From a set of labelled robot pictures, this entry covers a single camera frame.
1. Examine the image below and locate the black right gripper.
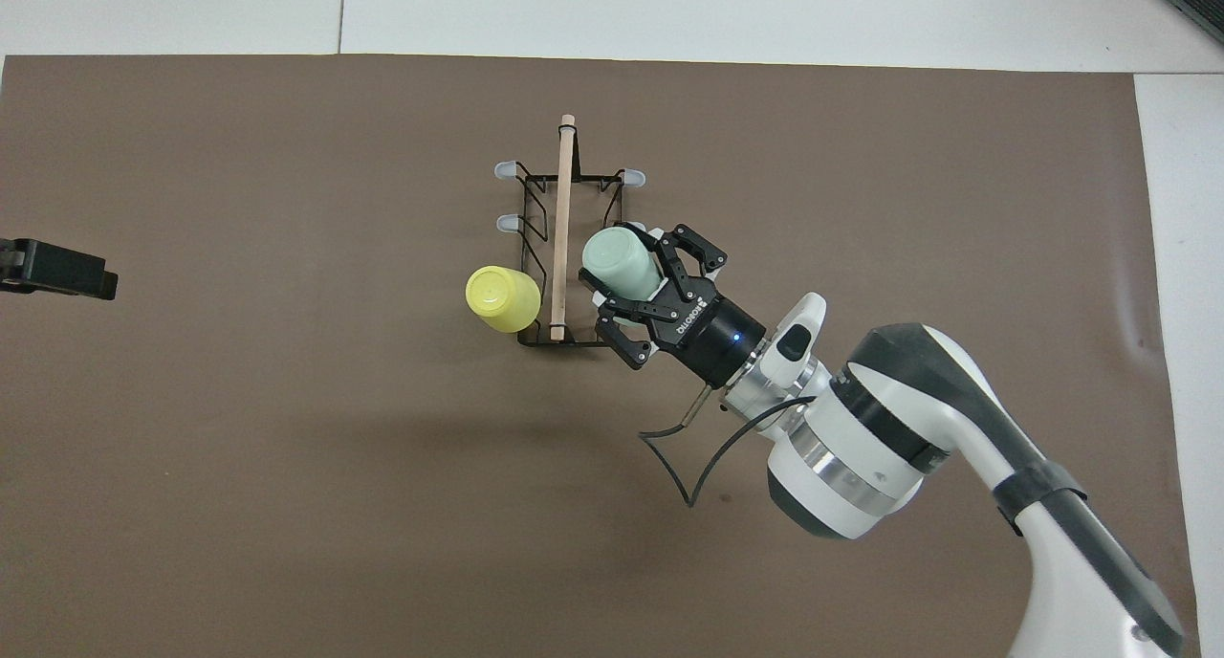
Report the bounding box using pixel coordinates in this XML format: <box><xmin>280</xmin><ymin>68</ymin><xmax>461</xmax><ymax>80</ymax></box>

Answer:
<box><xmin>593</xmin><ymin>224</ymin><xmax>766</xmax><ymax>386</ymax></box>

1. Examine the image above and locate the pale green plastic cup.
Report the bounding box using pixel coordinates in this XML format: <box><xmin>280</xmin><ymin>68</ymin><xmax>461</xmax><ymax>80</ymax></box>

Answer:
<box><xmin>580</xmin><ymin>228</ymin><xmax>663</xmax><ymax>300</ymax></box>

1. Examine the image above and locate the yellow plastic cup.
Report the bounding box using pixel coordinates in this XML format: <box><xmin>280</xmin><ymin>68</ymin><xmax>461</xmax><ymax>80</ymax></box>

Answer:
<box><xmin>466</xmin><ymin>266</ymin><xmax>542</xmax><ymax>334</ymax></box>

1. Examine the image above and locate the brown table mat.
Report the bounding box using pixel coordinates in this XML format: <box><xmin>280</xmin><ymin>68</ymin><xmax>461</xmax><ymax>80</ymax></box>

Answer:
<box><xmin>0</xmin><ymin>54</ymin><xmax>1201</xmax><ymax>658</ymax></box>

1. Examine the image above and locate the black wire cup rack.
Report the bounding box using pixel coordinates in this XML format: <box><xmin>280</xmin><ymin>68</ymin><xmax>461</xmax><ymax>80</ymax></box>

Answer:
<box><xmin>493</xmin><ymin>114</ymin><xmax>647</xmax><ymax>348</ymax></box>

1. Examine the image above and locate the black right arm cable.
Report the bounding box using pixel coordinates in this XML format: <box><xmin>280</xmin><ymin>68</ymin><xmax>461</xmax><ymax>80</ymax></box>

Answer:
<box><xmin>639</xmin><ymin>390</ymin><xmax>814</xmax><ymax>508</ymax></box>

